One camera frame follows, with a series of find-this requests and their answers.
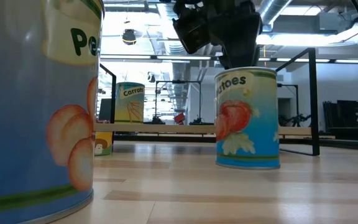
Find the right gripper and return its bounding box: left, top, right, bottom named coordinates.
left=208, top=0, right=263, bottom=70

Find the tomatoes can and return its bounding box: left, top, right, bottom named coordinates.
left=214, top=66, right=282, bottom=170

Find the carrots can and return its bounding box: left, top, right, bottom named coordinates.
left=114, top=82, right=146, bottom=124

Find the mushroom can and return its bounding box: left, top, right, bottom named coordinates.
left=94, top=131, right=114, bottom=157

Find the black-framed wooden shelf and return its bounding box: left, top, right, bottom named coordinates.
left=94, top=47, right=321, bottom=157

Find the ceiling light strip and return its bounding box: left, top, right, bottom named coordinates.
left=99, top=54, right=213, bottom=62
left=258, top=57, right=358, bottom=65

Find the red object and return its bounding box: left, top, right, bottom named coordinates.
left=173, top=112, right=186, bottom=125

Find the round black ceiling fixture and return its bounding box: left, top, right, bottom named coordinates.
left=122, top=28, right=137, bottom=46

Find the black equipment rack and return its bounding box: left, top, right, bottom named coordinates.
left=323, top=99, right=358, bottom=141

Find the black screen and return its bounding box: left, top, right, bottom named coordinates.
left=98, top=98, right=113, bottom=123

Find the peaches can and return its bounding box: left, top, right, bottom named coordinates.
left=0, top=0, right=106, bottom=224

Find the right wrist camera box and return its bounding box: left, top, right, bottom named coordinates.
left=172, top=12, right=213, bottom=55

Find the silver ventilation duct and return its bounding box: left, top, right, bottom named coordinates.
left=257, top=0, right=294, bottom=27

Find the black background rig frame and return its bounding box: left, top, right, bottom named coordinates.
left=155, top=80, right=203, bottom=126
left=277, top=83, right=300, bottom=127

